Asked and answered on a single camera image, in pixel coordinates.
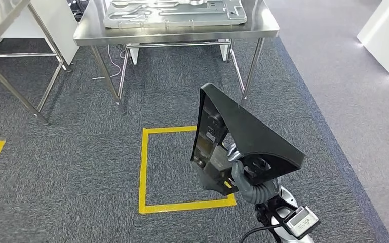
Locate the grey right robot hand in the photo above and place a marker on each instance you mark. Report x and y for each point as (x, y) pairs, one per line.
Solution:
(239, 177)

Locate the grey metal fixture plate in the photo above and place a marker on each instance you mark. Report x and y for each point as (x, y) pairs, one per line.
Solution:
(174, 16)

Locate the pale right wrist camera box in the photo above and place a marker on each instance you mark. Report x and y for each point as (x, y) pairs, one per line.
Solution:
(302, 223)

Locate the stainless steel workbench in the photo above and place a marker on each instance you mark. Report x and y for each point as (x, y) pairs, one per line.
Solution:
(90, 26)

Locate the white cabinet panel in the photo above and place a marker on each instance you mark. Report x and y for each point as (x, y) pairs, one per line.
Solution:
(57, 26)

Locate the black plastic plate part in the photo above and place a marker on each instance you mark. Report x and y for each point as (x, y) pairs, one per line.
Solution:
(258, 141)

